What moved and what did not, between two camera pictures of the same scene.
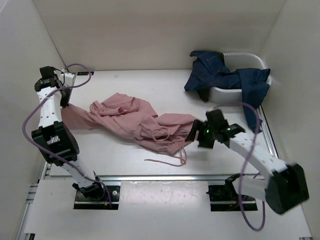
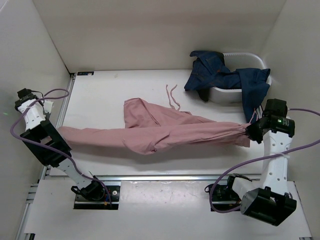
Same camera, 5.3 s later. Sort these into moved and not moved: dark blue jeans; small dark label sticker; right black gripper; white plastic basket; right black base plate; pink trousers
Moved: pink trousers; right black gripper
Not moved: dark blue jeans; right black base plate; small dark label sticker; white plastic basket
